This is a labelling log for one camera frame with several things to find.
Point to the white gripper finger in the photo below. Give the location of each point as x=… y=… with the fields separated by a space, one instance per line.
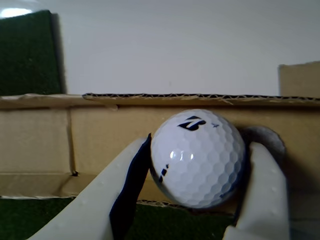
x=87 y=207
x=265 y=195

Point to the white golf ball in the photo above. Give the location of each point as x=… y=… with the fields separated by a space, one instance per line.
x=197 y=160

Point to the long green putting mat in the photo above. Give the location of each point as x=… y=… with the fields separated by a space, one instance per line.
x=50 y=220

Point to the brown cardboard ramp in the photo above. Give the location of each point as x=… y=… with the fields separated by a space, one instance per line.
x=100 y=140

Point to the small green turf piece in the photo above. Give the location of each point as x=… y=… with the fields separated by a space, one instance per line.
x=25 y=55

